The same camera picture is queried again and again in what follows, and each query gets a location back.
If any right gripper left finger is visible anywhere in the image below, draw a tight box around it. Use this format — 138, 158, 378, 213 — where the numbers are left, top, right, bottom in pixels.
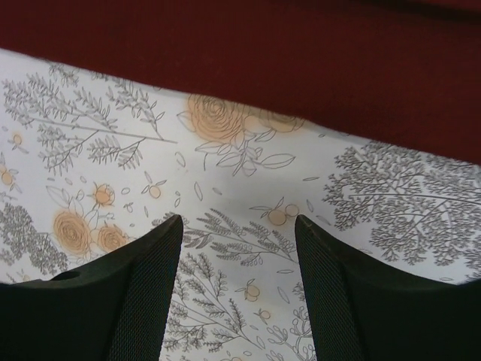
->
1, 215, 183, 360

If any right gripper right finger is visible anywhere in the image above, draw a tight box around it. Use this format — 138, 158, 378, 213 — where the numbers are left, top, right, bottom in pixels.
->
295, 215, 480, 360

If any dark red t shirt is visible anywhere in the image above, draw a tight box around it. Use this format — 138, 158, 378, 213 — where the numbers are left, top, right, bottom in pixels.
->
1, 1, 480, 164

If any floral table mat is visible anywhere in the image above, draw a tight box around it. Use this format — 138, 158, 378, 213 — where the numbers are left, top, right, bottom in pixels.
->
1, 51, 480, 360

